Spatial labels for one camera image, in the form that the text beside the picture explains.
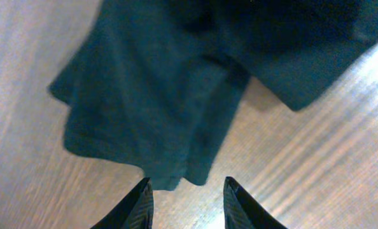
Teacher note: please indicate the black t-shirt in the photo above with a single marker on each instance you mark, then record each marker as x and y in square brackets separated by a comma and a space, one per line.
[156, 83]

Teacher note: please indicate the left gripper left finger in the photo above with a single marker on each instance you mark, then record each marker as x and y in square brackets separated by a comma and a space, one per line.
[134, 211]

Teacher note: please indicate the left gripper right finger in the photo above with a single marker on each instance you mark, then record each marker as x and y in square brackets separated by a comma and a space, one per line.
[242, 211]

